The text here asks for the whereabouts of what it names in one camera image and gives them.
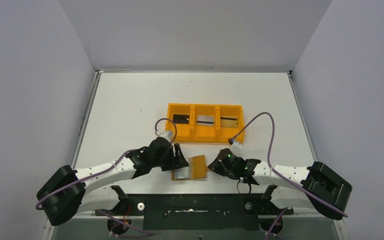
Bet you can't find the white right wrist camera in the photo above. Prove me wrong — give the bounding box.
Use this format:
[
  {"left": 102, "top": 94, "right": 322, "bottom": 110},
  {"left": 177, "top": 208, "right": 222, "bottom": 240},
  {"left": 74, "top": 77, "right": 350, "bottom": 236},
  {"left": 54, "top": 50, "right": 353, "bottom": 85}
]
[{"left": 228, "top": 138, "right": 243, "bottom": 149}]

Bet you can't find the yellow right plastic bin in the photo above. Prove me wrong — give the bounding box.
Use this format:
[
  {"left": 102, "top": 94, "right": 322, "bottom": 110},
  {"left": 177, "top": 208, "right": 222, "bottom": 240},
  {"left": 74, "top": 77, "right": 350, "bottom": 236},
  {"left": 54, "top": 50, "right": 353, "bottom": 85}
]
[{"left": 217, "top": 104, "right": 245, "bottom": 144}]

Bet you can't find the silver card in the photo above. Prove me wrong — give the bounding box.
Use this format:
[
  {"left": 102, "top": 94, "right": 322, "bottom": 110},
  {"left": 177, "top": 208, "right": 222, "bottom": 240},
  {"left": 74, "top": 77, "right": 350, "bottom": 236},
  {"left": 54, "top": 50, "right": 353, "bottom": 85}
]
[{"left": 196, "top": 115, "right": 215, "bottom": 126}]

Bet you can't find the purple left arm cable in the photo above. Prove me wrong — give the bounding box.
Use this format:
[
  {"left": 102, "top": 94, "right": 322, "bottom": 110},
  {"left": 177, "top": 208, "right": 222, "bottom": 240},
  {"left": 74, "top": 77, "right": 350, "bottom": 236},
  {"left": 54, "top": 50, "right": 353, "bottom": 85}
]
[{"left": 35, "top": 118, "right": 178, "bottom": 211}]

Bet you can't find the orange leather card holder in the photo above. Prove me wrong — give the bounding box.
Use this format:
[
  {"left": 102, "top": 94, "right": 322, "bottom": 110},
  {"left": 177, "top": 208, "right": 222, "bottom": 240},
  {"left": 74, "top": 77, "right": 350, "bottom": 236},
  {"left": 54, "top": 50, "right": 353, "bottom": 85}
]
[{"left": 171, "top": 155, "right": 210, "bottom": 181}]

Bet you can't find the black card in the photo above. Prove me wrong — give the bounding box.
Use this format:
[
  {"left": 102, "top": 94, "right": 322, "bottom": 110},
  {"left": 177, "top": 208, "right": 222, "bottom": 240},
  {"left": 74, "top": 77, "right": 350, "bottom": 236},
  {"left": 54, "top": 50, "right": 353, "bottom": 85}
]
[{"left": 172, "top": 114, "right": 190, "bottom": 125}]

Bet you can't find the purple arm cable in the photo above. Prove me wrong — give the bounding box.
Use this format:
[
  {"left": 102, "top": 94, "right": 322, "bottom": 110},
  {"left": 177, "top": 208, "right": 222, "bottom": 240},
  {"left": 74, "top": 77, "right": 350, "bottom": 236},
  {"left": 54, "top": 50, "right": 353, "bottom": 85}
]
[
  {"left": 228, "top": 111, "right": 349, "bottom": 219},
  {"left": 35, "top": 118, "right": 178, "bottom": 211}
]

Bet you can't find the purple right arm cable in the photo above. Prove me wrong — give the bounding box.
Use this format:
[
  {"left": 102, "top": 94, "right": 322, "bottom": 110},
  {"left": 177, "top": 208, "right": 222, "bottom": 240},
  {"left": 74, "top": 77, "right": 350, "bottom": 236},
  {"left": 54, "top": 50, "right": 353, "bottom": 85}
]
[{"left": 228, "top": 111, "right": 349, "bottom": 219}]

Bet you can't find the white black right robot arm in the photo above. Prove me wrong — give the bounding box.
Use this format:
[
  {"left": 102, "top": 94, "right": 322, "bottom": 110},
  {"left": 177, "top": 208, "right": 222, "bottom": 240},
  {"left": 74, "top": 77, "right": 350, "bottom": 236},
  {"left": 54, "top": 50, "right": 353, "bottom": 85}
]
[{"left": 208, "top": 148, "right": 353, "bottom": 220}]

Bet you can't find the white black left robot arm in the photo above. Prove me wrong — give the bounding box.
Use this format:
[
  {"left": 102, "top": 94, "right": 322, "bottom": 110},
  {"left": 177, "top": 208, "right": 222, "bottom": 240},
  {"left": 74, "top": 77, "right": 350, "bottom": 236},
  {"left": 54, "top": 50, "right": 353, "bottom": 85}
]
[{"left": 35, "top": 136, "right": 189, "bottom": 226}]

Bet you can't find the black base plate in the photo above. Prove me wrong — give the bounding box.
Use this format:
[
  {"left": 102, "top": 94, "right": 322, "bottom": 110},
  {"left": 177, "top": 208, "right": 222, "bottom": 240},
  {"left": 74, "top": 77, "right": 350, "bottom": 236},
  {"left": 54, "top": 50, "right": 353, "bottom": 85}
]
[{"left": 96, "top": 193, "right": 282, "bottom": 231}]

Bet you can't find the gold card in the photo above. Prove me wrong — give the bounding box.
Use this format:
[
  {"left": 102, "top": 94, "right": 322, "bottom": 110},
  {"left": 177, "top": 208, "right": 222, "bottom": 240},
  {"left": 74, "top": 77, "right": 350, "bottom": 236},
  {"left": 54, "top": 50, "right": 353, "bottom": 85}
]
[{"left": 220, "top": 116, "right": 239, "bottom": 128}]

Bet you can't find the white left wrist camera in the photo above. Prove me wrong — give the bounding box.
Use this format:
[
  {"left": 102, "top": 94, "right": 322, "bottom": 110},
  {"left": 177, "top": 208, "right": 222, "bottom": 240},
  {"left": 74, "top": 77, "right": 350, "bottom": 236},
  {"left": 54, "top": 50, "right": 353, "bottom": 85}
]
[{"left": 157, "top": 130, "right": 174, "bottom": 142}]

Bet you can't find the yellow middle plastic bin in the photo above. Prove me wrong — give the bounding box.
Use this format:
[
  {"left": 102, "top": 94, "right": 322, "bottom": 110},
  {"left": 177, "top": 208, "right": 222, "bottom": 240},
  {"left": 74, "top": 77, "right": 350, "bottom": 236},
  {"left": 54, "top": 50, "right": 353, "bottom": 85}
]
[{"left": 192, "top": 104, "right": 220, "bottom": 143}]

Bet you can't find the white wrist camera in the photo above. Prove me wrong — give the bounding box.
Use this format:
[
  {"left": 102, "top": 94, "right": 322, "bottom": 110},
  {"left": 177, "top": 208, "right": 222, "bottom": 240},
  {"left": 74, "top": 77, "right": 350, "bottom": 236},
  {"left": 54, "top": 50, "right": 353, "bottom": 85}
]
[
  {"left": 157, "top": 130, "right": 174, "bottom": 142},
  {"left": 228, "top": 138, "right": 243, "bottom": 149}
]

